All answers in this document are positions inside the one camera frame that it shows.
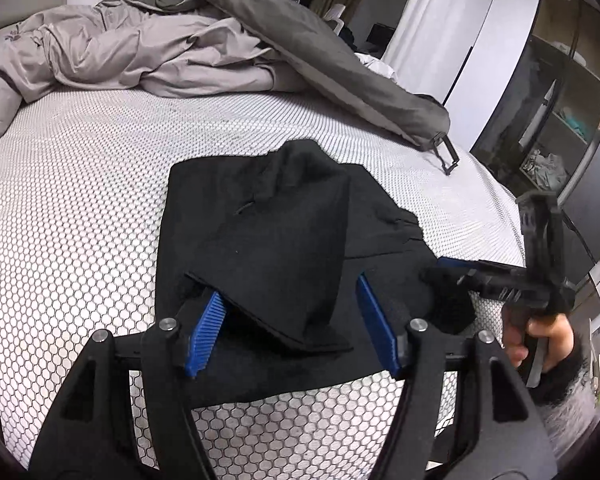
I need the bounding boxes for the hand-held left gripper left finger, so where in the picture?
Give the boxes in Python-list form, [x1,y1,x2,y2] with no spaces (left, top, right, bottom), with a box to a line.
[30,292,228,480]

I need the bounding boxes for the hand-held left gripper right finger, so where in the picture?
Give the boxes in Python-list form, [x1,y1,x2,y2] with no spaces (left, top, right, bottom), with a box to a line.
[355,272,558,480]

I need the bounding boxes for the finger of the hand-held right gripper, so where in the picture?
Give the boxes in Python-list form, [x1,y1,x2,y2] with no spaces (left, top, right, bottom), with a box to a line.
[436,256,487,277]
[420,267,482,298]

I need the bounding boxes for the black pants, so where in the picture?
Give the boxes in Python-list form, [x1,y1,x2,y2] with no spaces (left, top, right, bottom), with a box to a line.
[155,139,478,403]

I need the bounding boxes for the person's right forearm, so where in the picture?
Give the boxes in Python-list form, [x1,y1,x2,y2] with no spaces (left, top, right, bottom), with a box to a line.
[532,332,600,461]

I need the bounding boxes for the person's right hand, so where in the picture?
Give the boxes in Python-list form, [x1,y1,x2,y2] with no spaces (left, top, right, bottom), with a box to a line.
[500,305,578,375]

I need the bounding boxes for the white crumpled bag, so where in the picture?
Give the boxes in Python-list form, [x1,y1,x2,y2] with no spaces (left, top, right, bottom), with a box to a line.
[521,151,567,187]

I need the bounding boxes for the teal cloth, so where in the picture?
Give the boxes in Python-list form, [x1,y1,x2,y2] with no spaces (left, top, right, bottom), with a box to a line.
[564,114,590,137]

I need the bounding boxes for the honeycomb patterned mattress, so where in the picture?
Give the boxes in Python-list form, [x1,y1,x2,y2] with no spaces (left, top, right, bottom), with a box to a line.
[0,82,528,480]

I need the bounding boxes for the dark open shelf cabinet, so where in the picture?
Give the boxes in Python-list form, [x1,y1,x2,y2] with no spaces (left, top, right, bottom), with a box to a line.
[472,0,600,196]

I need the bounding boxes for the white wardrobe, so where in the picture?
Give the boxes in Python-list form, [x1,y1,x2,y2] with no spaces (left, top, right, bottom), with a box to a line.
[447,0,543,148]

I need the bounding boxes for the white striped bed sheet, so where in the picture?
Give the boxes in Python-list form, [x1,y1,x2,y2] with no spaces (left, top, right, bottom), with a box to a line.
[355,51,401,83]

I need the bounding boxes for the dark grey blanket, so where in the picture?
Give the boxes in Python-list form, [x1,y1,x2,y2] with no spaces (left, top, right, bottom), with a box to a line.
[97,0,453,152]

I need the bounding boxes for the light grey duvet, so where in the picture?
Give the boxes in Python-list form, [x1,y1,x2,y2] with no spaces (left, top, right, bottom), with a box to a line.
[0,0,311,143]

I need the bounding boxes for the grey plastic frame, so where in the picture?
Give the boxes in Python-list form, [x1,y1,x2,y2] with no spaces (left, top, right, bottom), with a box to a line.
[430,131,461,177]

